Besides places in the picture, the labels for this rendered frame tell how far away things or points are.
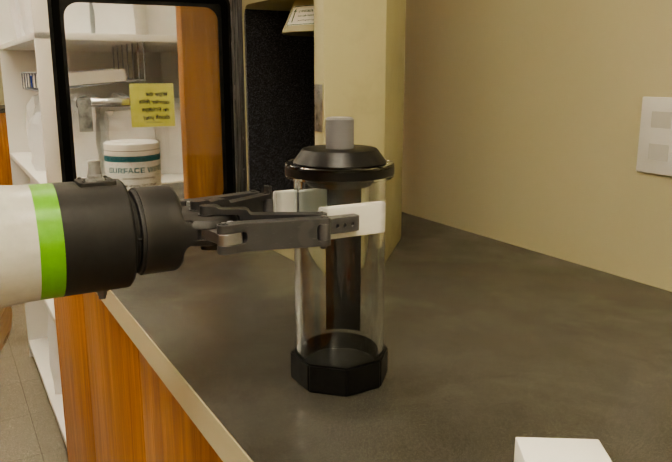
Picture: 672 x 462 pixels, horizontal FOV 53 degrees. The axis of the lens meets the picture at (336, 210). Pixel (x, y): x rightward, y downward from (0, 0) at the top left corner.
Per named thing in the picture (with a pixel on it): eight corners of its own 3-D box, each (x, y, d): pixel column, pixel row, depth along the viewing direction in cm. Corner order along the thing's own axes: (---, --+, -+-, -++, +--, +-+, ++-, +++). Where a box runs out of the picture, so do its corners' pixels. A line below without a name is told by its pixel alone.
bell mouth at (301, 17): (350, 37, 125) (350, 7, 124) (407, 33, 110) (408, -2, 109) (264, 35, 116) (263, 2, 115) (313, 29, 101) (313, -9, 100)
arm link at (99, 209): (52, 289, 59) (70, 322, 51) (42, 156, 56) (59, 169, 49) (123, 279, 62) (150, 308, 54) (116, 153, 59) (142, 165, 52)
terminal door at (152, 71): (236, 212, 128) (229, -6, 120) (65, 226, 116) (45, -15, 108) (235, 211, 129) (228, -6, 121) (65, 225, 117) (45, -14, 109)
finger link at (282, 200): (275, 220, 69) (272, 219, 69) (334, 214, 72) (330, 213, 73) (275, 192, 68) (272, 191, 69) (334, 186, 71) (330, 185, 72)
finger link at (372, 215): (317, 206, 60) (321, 208, 60) (382, 200, 64) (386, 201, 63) (317, 239, 61) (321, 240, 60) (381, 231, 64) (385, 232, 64)
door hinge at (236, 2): (242, 208, 130) (236, -3, 122) (247, 210, 128) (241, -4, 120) (235, 208, 129) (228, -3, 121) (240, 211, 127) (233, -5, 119)
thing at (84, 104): (93, 131, 113) (91, 97, 112) (79, 132, 112) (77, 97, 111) (92, 130, 115) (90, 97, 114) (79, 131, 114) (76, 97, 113)
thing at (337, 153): (354, 174, 72) (355, 113, 71) (404, 186, 65) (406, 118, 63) (277, 181, 68) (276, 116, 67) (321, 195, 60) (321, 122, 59)
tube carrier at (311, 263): (355, 336, 78) (356, 152, 73) (411, 371, 68) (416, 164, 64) (271, 356, 72) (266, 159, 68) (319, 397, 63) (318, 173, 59)
